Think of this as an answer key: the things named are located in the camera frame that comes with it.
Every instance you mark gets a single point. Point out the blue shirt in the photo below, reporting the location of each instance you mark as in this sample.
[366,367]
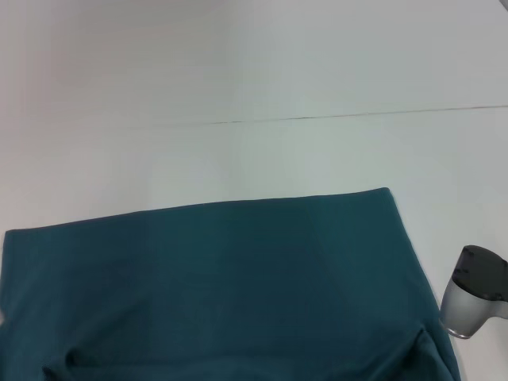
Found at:
[222,297]

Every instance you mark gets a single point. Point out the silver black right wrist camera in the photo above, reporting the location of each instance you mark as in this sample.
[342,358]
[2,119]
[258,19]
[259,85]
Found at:
[472,293]

